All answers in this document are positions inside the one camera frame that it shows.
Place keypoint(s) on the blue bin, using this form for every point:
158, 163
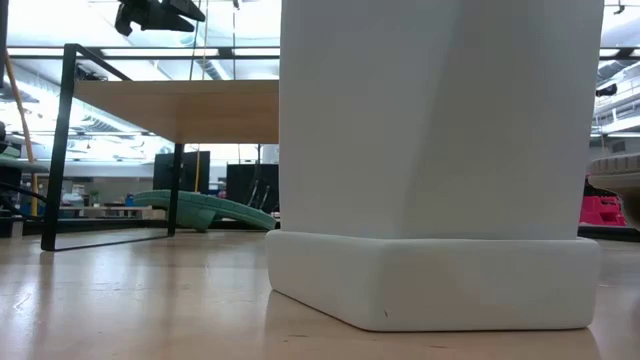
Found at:
129, 200

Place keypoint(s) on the black rig pillar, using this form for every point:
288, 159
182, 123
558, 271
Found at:
3, 40

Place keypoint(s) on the red and black chair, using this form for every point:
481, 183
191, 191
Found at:
602, 212

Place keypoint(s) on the white hexagonal plant pot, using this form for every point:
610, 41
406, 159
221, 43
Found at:
430, 150

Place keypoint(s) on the wooden shelf with black frame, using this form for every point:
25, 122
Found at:
200, 110

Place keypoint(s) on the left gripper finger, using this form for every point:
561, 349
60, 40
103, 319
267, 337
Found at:
185, 9

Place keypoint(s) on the black desk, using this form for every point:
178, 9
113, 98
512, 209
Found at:
25, 167

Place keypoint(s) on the green rubber slide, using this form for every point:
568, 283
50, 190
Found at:
225, 207

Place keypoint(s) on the mint green stapler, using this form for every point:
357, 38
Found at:
9, 152

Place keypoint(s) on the black background monitor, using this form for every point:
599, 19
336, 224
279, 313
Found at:
162, 172
240, 185

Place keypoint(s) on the black aluminium table frame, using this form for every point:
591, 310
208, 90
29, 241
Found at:
100, 225

